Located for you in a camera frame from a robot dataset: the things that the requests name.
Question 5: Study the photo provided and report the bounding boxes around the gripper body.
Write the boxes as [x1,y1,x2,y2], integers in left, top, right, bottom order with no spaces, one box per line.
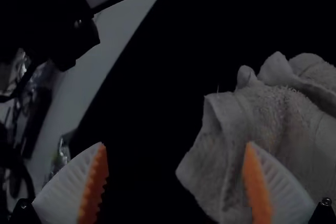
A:
[39,0,131,72]

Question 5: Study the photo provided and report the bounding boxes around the pale towel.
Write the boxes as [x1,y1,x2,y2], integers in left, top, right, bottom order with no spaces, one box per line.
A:
[175,51,336,224]

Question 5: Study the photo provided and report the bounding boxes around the black mat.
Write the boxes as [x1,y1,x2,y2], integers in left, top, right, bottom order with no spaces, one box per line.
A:
[70,0,336,224]

